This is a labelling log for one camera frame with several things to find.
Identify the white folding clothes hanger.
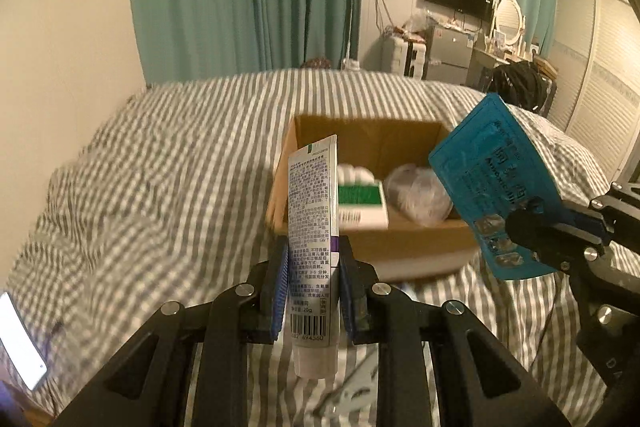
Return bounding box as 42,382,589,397
314,348,378,419

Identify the white green medicine box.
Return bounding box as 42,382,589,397
337,181,388,231

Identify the blue pill blister pack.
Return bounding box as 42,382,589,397
428,94,568,281

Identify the white ointment tube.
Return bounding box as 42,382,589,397
288,134,340,379

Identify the white tape roll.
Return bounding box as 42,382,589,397
336,164,376,186

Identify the brown cardboard box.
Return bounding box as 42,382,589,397
266,115,480,281

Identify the white sliding wardrobe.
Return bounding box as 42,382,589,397
548,0,639,180

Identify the white smartphone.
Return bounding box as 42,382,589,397
1,291,48,391

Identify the clear plastic bag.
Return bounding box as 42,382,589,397
383,165,454,227

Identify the black bag on chair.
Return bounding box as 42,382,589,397
487,61,556,117

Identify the grey white checkered bedspread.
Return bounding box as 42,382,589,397
1,69,610,426

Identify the white oval vanity mirror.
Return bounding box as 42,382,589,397
492,0,526,56

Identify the grey mini fridge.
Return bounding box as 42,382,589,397
423,25,474,86

